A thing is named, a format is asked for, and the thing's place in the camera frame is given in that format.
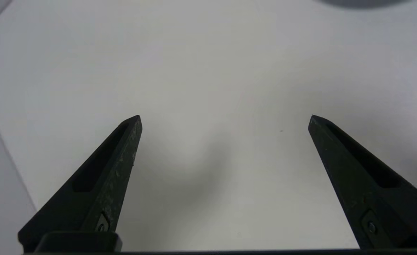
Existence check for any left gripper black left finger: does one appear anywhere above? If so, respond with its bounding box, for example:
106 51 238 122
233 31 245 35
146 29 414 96
18 115 143 253

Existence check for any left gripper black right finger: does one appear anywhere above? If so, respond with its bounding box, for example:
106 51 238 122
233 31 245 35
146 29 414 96
308 115 417 250

